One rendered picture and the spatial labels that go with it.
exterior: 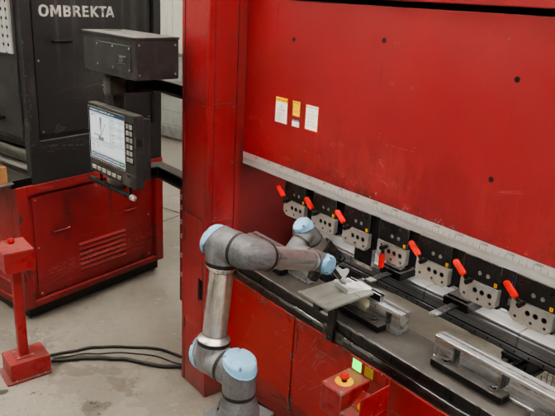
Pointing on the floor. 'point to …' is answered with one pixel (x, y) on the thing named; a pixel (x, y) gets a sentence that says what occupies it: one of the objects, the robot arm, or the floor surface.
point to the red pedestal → (40, 355)
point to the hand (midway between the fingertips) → (339, 280)
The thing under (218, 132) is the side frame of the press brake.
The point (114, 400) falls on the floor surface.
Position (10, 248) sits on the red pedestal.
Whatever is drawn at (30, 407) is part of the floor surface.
